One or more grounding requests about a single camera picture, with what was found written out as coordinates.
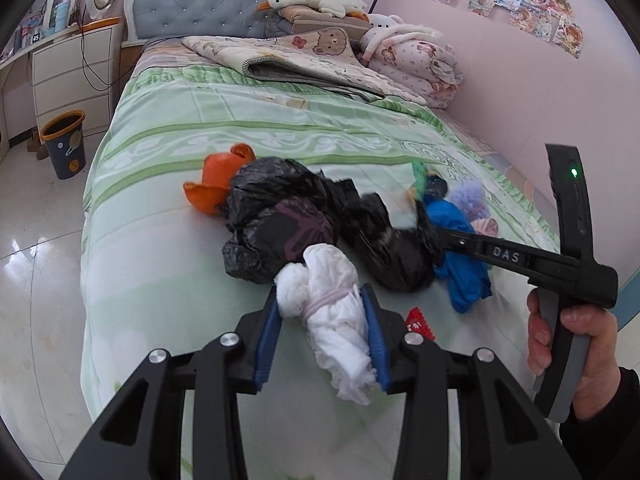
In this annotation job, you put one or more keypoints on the navy orange-rimmed waste bin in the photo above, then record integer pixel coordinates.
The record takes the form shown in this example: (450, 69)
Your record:
(65, 152)

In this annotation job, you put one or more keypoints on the blue cloth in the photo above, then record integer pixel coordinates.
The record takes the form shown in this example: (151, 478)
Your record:
(462, 282)

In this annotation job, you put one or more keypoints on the purple yarn bow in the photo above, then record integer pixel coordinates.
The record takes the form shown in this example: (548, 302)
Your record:
(466, 199)

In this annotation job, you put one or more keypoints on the box with blue cup print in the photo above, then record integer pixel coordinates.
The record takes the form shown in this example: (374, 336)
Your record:
(59, 7)

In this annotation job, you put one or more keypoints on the person's right forearm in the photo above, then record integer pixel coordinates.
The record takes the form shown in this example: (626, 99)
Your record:
(610, 435)

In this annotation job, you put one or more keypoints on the small white plush toy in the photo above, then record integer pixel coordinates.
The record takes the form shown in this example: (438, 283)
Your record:
(386, 21)

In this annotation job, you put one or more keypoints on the grey tufted bed headboard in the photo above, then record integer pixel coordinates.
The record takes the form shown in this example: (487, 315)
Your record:
(200, 10)

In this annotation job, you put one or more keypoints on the striped bed sheet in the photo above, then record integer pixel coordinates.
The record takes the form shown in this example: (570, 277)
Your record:
(155, 57)

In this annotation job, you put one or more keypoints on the small black plastic bag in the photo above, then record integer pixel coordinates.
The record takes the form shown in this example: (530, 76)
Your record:
(395, 260)

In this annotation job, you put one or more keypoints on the white drawer cabinet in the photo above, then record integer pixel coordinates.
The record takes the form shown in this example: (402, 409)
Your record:
(70, 80)

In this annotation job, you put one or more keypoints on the small black digital clock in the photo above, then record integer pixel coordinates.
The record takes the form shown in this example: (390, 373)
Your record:
(35, 38)

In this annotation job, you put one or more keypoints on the pink floral folded quilt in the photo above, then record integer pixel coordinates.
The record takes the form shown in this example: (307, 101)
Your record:
(415, 60)

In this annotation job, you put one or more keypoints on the white goose plush toy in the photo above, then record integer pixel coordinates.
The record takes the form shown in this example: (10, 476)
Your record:
(320, 0)

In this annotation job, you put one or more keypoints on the folded bear print quilt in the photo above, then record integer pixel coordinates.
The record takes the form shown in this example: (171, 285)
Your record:
(280, 57)

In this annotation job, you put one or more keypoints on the person's right hand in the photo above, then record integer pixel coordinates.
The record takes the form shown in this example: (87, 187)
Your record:
(600, 355)

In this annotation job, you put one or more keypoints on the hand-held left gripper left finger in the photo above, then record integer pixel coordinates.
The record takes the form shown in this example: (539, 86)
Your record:
(267, 332)

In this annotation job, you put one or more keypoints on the green patterned bedspread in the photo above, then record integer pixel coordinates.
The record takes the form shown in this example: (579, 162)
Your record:
(165, 220)

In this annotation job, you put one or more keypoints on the white tissue wad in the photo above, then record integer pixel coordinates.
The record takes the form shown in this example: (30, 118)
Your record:
(325, 320)

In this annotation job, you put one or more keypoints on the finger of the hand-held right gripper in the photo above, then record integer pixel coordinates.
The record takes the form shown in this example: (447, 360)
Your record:
(457, 240)

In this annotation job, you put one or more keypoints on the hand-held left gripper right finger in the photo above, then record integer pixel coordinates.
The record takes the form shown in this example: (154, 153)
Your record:
(375, 335)

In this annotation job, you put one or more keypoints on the orange peel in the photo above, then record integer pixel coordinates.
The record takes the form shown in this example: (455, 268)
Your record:
(215, 175)

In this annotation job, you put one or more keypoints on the brown pillow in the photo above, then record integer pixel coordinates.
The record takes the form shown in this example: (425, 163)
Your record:
(310, 22)

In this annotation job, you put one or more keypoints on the white desk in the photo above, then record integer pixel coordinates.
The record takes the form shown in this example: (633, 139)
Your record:
(14, 77)

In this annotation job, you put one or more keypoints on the red snack wrapper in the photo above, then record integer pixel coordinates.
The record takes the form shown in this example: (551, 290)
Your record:
(419, 324)

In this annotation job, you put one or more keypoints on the large black plastic bag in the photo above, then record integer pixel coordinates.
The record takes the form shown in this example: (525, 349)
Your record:
(275, 210)

